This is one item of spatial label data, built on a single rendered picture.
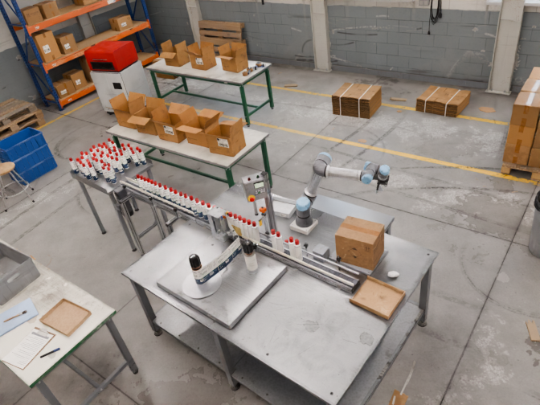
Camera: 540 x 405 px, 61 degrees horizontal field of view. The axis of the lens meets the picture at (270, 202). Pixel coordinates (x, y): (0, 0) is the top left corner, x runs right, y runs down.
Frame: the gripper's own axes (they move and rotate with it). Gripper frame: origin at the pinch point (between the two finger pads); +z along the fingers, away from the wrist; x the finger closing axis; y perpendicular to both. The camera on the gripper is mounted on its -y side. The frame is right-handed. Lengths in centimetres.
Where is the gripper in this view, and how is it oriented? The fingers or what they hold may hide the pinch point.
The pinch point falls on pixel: (377, 185)
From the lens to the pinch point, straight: 392.0
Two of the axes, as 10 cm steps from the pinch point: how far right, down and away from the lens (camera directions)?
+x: 2.3, -9.3, 2.9
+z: 1.1, 3.2, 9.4
